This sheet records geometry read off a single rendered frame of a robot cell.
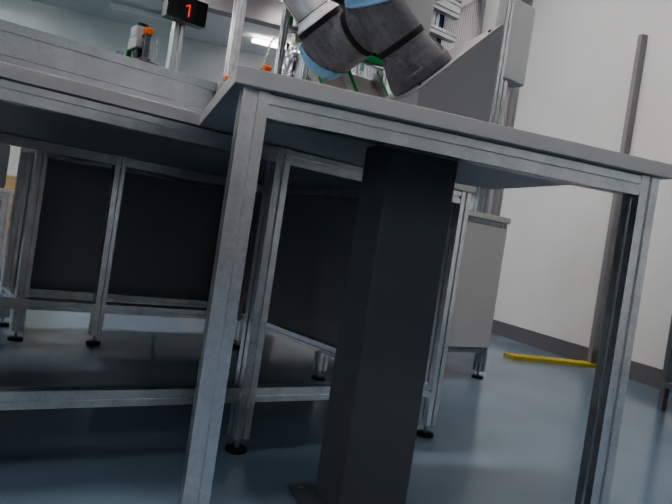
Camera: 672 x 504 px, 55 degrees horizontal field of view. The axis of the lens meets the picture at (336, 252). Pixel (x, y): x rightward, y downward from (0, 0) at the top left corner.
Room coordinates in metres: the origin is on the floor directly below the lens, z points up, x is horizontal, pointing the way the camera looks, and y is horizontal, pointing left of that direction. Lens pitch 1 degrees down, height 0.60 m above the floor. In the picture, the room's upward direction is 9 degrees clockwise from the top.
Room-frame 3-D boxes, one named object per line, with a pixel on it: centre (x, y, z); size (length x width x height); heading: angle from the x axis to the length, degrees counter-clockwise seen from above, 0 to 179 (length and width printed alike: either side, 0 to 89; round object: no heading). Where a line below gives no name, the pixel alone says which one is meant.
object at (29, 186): (3.43, 0.50, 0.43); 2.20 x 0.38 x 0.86; 127
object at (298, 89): (1.51, -0.12, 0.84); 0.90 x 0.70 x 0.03; 108
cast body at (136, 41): (1.73, 0.60, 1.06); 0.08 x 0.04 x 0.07; 37
